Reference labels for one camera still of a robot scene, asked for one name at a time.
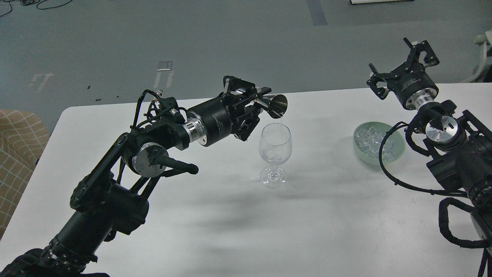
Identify green bowl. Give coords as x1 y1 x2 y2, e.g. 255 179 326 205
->
352 122 405 165

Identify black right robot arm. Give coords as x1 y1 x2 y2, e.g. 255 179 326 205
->
367 37 492 277

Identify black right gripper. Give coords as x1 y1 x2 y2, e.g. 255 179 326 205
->
366 38 440 111

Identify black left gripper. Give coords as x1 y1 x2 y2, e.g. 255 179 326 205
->
183 75 272 147

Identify black floor cables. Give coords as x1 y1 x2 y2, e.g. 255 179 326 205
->
0 0 73 17

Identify white board on floor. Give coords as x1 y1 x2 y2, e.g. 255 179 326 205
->
349 0 414 5

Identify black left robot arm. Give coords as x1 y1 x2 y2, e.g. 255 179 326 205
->
1 76 288 277

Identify tan checkered cloth seat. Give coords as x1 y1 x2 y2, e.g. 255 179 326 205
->
0 109 50 237

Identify clear ice cubes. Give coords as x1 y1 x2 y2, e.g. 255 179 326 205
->
354 125 397 161

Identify clear wine glass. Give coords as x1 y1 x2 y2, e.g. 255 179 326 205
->
259 123 293 189

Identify steel double jigger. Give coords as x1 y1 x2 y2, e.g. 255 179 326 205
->
255 94 288 119

